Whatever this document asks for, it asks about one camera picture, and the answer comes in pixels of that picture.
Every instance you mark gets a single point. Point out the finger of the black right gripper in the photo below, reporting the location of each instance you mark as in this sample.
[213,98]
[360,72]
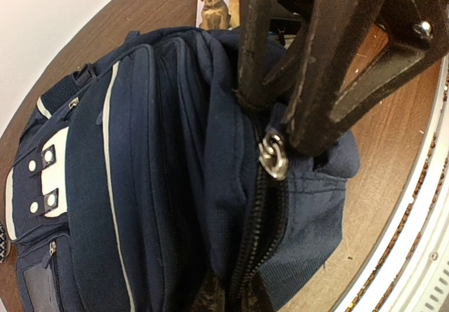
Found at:
[323,105]
[257,90]

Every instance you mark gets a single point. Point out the navy blue backpack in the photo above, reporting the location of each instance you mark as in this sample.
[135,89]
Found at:
[140,184]

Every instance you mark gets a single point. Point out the dog picture book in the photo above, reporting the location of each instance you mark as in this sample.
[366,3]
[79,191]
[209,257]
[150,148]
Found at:
[218,14]

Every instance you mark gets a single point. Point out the orange patterned bowl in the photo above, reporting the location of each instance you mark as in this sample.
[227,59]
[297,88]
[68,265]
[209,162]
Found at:
[5,245]

